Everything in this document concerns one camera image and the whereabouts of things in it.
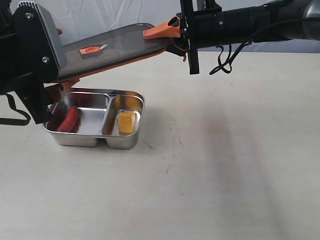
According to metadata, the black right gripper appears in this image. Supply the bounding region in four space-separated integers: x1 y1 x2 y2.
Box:
142 6 224 62

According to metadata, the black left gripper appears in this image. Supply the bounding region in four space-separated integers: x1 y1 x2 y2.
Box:
0 0 80 125

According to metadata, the dark transparent lunch box lid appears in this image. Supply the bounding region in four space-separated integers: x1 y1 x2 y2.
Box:
53 23 171 83

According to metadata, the red sausage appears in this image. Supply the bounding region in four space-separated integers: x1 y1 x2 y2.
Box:
56 106 79 133

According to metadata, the yellow cheese block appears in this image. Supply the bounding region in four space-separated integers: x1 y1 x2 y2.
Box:
118 111 136 134

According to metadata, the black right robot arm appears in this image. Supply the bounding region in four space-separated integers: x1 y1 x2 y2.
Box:
142 0 320 67

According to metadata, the stainless steel lunch box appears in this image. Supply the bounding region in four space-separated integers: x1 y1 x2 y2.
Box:
43 87 145 150

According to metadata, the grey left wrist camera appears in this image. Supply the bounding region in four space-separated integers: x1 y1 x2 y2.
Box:
13 0 67 83

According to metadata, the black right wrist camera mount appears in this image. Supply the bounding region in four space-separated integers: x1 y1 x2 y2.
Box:
180 0 200 75

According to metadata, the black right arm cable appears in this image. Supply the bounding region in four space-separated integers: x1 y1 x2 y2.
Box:
208 41 253 75

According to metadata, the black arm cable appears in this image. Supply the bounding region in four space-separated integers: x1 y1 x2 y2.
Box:
0 93 32 127
208 41 253 75

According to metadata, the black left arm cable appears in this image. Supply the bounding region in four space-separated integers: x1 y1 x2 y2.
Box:
0 93 32 127

